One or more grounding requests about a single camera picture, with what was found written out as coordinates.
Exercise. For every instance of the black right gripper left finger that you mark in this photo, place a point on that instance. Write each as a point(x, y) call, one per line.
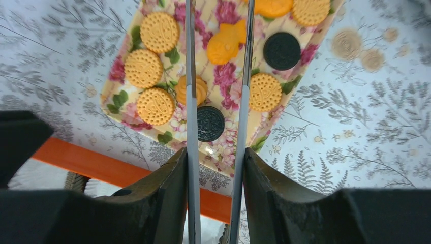
point(152, 210)

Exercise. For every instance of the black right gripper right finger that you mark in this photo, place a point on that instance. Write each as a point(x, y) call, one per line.
point(279, 210)

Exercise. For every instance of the metal tongs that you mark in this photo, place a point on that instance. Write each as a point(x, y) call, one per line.
point(194, 223)

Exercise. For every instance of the round dotted yellow biscuit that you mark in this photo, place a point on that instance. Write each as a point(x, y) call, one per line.
point(143, 68)
point(266, 92)
point(155, 106)
point(159, 32)
point(310, 12)

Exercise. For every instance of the floral cookie tray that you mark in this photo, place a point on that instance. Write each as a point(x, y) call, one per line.
point(120, 94)

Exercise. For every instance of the orange cookie box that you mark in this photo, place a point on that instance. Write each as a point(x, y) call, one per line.
point(90, 163)

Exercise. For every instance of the black sandwich cookie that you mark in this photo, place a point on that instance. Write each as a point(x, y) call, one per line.
point(210, 122)
point(282, 51)

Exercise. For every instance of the swirl yellow cookie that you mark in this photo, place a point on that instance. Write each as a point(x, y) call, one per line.
point(201, 90)

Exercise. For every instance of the white paper cup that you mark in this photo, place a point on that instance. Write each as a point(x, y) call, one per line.
point(37, 175)

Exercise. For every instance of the floral table mat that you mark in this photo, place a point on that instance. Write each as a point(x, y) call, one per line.
point(358, 118)

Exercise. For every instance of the orange fish cookie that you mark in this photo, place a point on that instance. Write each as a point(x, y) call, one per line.
point(224, 45)
point(272, 8)

